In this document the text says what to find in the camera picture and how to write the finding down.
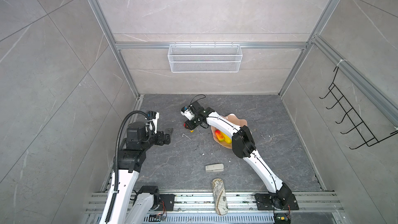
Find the red yellow fake mango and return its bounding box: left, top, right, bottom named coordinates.
left=215, top=130, right=225, bottom=142

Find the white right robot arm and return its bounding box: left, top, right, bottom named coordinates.
left=181, top=106, right=292, bottom=209

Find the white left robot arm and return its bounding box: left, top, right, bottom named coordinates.
left=99, top=122, right=173, bottom=224

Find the beige small box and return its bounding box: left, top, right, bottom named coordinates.
left=205, top=163, right=224, bottom=172

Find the map print oval case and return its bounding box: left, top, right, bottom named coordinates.
left=212, top=178, right=229, bottom=216

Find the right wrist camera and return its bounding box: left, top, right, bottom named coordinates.
left=181, top=101, right=202, bottom=120

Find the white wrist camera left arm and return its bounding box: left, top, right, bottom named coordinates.
left=147, top=111, right=160, bottom=134

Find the black corrugated cable conduit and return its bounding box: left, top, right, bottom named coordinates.
left=105, top=109, right=150, bottom=222

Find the white wire mesh basket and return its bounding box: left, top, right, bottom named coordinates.
left=167, top=44, right=243, bottom=73

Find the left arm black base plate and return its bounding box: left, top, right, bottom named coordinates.
left=150, top=194, right=175, bottom=212

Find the aluminium rail frame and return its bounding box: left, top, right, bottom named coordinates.
left=83, top=190, right=350, bottom=224

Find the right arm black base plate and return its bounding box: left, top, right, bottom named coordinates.
left=254, top=193, right=299, bottom=211

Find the black wire hook rack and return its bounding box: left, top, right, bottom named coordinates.
left=319, top=66, right=398, bottom=150

